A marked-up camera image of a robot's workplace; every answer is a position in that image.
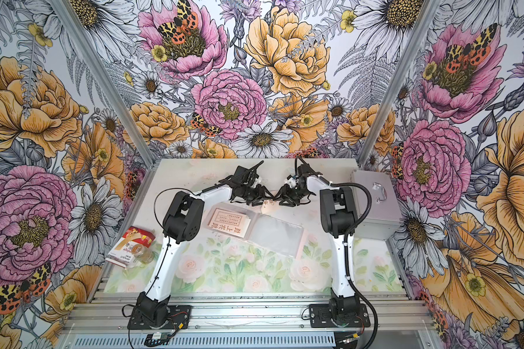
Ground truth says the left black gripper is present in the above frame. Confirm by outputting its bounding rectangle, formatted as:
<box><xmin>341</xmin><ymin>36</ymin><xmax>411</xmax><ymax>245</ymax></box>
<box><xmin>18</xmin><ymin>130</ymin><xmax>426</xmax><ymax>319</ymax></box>
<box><xmin>240</xmin><ymin>183</ymin><xmax>275</xmax><ymax>206</ymax></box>

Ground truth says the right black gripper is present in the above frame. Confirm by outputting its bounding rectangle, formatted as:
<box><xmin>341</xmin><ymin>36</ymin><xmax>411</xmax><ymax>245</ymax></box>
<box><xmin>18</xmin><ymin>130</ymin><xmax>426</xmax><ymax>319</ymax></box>
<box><xmin>273</xmin><ymin>183</ymin><xmax>314</xmax><ymax>208</ymax></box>

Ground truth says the pink photo album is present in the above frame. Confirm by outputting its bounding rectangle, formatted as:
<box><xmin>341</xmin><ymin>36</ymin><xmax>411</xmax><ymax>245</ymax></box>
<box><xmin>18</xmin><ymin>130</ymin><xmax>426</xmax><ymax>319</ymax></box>
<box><xmin>202</xmin><ymin>203</ymin><xmax>307</xmax><ymax>258</ymax></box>

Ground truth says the cream card with framed text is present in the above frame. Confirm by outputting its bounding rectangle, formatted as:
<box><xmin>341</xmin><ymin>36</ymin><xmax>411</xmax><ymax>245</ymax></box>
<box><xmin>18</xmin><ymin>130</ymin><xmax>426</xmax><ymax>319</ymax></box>
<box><xmin>208</xmin><ymin>208</ymin><xmax>251</xmax><ymax>238</ymax></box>

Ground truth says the small pink card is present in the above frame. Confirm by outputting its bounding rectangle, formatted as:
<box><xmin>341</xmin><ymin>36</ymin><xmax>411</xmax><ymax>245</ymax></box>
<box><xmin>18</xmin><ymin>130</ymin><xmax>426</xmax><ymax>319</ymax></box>
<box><xmin>261</xmin><ymin>200</ymin><xmax>279</xmax><ymax>215</ymax></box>

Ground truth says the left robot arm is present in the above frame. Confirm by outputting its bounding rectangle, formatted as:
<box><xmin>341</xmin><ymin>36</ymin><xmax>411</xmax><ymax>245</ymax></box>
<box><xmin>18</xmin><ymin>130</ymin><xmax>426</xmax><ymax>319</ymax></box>
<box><xmin>128</xmin><ymin>161</ymin><xmax>274</xmax><ymax>330</ymax></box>

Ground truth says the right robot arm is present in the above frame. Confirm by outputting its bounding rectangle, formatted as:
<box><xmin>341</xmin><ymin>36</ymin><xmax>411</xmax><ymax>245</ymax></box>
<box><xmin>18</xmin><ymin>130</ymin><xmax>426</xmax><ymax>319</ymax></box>
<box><xmin>275</xmin><ymin>161</ymin><xmax>361</xmax><ymax>327</ymax></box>

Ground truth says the silver metal case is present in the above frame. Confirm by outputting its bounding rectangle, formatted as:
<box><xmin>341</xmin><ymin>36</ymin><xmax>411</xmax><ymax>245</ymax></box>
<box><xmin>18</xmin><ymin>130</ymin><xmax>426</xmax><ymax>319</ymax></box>
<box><xmin>351</xmin><ymin>170</ymin><xmax>402</xmax><ymax>241</ymax></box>

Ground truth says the small plastic bottle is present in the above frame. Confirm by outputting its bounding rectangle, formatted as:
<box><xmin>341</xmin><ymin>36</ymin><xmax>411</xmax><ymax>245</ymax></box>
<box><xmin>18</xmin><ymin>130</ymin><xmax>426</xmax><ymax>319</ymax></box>
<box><xmin>131</xmin><ymin>244</ymin><xmax>154</xmax><ymax>265</ymax></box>

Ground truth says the red and white box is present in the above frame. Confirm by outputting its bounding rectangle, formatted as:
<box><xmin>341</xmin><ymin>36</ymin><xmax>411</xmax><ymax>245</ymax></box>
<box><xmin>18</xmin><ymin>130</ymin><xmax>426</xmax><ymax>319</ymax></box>
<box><xmin>105</xmin><ymin>226</ymin><xmax>156</xmax><ymax>269</ymax></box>

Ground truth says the small green circuit board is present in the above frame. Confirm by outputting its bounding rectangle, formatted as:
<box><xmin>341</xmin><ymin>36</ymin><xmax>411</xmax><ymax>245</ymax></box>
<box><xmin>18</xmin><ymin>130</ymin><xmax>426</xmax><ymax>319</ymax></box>
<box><xmin>144</xmin><ymin>332</ymin><xmax>173</xmax><ymax>348</ymax></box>

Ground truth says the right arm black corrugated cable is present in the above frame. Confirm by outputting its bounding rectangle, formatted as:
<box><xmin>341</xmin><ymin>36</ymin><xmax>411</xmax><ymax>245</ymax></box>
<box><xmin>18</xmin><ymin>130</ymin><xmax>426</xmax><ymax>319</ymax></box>
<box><xmin>294</xmin><ymin>156</ymin><xmax>379</xmax><ymax>349</ymax></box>

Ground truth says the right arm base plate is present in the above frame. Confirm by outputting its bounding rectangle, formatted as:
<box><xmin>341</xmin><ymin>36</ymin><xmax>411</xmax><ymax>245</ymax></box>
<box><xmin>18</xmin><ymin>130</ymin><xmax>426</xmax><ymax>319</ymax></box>
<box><xmin>309</xmin><ymin>304</ymin><xmax>371</xmax><ymax>328</ymax></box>

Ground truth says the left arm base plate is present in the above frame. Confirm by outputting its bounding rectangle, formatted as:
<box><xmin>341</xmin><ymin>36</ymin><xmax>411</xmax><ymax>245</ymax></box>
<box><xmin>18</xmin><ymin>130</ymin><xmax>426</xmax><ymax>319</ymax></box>
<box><xmin>128</xmin><ymin>304</ymin><xmax>192</xmax><ymax>330</ymax></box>

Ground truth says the aluminium rail frame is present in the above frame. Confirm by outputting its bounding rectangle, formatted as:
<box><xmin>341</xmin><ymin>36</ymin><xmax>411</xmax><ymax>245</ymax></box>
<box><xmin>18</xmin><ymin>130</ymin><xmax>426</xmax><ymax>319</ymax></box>
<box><xmin>57</xmin><ymin>280</ymin><xmax>442</xmax><ymax>348</ymax></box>

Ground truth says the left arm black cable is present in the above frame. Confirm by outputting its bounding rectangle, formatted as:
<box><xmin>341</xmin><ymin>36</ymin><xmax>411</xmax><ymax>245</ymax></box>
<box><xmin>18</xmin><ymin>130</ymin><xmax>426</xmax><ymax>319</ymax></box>
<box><xmin>126</xmin><ymin>160</ymin><xmax>265</xmax><ymax>341</ymax></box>

